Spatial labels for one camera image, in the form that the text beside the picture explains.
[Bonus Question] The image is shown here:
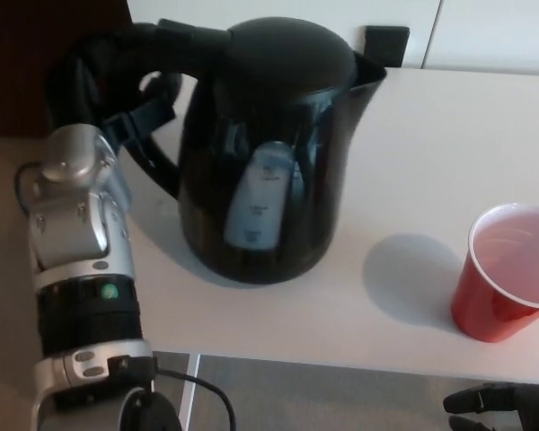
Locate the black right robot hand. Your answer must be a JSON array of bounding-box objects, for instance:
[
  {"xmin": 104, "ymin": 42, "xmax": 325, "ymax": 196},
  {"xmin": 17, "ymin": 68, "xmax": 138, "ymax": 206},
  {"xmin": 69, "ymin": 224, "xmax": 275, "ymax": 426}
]
[{"xmin": 442, "ymin": 381, "xmax": 539, "ymax": 431}]

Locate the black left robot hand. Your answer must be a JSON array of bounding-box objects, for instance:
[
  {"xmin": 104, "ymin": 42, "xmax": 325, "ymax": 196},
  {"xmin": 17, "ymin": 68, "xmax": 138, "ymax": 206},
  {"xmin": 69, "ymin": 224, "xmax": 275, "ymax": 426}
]
[{"xmin": 43, "ymin": 20, "xmax": 186, "ymax": 154}]

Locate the black electric kettle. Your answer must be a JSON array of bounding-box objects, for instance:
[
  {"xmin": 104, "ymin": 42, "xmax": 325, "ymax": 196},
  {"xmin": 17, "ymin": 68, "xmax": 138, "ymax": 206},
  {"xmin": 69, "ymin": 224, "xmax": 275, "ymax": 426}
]
[{"xmin": 125, "ymin": 16, "xmax": 388, "ymax": 286}]

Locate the red plastic cup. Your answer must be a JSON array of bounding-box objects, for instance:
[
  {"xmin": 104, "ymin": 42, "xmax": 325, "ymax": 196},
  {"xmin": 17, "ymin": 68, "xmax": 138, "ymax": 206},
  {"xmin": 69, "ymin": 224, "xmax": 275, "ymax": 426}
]
[{"xmin": 451, "ymin": 203, "xmax": 539, "ymax": 345}]

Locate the white cabinet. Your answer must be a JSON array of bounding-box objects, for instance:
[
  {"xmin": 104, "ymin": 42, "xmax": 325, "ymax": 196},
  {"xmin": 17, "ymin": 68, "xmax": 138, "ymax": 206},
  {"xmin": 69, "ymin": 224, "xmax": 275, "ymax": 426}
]
[{"xmin": 128, "ymin": 0, "xmax": 539, "ymax": 76}]

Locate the white metal frame table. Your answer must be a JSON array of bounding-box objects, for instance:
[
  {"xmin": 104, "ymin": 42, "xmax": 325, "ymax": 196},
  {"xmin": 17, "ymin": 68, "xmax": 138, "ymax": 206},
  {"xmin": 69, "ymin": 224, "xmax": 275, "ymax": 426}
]
[{"xmin": 119, "ymin": 66, "xmax": 539, "ymax": 431}]

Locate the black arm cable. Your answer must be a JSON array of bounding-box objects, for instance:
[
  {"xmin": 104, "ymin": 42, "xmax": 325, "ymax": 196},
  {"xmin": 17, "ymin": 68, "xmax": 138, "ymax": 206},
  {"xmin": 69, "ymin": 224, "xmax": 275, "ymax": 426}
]
[{"xmin": 154, "ymin": 366, "xmax": 240, "ymax": 431}]

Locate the black rectangular cabinet handle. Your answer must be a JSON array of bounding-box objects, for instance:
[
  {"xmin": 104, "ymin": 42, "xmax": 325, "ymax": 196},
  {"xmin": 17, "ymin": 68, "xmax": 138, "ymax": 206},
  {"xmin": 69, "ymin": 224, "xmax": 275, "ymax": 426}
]
[{"xmin": 365, "ymin": 25, "xmax": 411, "ymax": 69}]

